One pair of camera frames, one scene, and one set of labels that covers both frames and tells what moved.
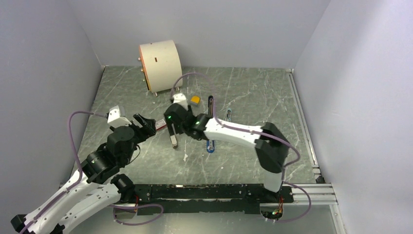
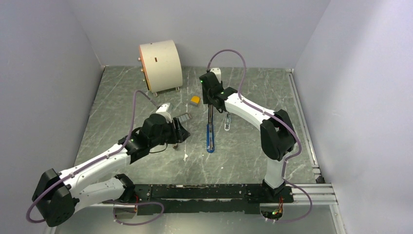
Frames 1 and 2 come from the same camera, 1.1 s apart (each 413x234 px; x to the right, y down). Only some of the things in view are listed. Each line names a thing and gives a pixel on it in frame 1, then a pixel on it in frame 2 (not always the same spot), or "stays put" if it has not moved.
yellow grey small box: (195, 99) stays put
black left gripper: (147, 129) -> (176, 136)
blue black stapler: (210, 144) stays put
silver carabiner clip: (229, 114) stays put
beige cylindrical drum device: (161, 64) stays put
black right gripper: (171, 127) -> (205, 99)
